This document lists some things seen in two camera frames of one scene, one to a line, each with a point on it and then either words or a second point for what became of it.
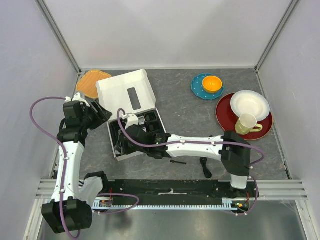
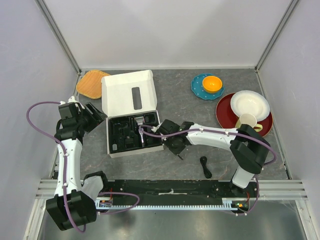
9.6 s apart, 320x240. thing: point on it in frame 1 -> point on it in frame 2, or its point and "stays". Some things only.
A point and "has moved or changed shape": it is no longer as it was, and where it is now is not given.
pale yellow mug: x=246 y=123 stays
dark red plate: x=227 y=120 stays
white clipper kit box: x=132 y=94 has moved or changed shape
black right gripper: x=126 y=150 -> x=176 y=150
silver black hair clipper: x=141 y=120 stays
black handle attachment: x=207 y=172 stays
